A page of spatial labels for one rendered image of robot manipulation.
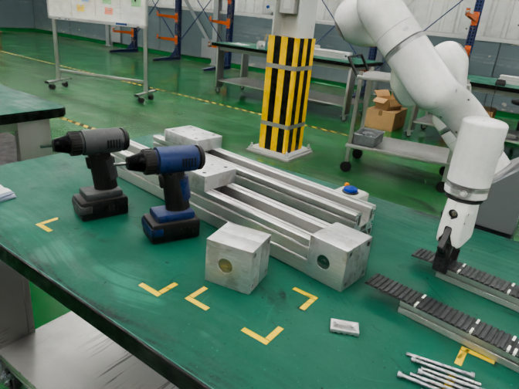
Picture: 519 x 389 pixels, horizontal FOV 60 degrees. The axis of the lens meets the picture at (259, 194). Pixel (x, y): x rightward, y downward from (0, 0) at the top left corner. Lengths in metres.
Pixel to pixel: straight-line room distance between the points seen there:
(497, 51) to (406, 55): 7.63
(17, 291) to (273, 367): 1.08
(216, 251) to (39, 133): 1.70
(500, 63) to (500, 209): 7.24
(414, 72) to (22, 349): 1.41
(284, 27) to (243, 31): 6.36
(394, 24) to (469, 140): 0.27
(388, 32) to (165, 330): 0.71
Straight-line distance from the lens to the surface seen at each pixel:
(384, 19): 0.99
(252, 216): 1.02
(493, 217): 1.41
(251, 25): 10.60
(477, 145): 0.95
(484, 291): 1.07
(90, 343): 1.67
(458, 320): 0.90
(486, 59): 8.62
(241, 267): 0.87
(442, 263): 1.05
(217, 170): 1.15
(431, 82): 0.96
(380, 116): 6.08
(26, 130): 2.42
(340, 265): 0.91
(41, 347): 1.69
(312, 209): 1.15
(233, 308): 0.85
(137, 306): 0.86
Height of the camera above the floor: 1.29
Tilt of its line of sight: 22 degrees down
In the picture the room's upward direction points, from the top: 5 degrees clockwise
